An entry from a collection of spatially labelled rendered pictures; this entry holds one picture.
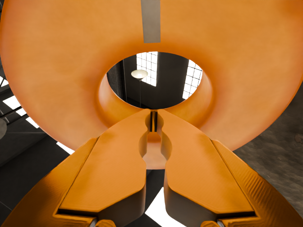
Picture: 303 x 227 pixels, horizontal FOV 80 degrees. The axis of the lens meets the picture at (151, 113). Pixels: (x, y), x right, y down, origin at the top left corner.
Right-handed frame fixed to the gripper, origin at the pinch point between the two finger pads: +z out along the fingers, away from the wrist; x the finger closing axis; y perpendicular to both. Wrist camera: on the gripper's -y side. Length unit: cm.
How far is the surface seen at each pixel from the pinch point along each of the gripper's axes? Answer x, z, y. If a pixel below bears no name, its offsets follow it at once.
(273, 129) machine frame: 28.2, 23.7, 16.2
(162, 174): 61, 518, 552
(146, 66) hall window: -14, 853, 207
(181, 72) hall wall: 134, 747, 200
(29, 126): -584, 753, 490
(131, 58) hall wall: -91, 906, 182
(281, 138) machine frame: 30.2, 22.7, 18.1
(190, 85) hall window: 174, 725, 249
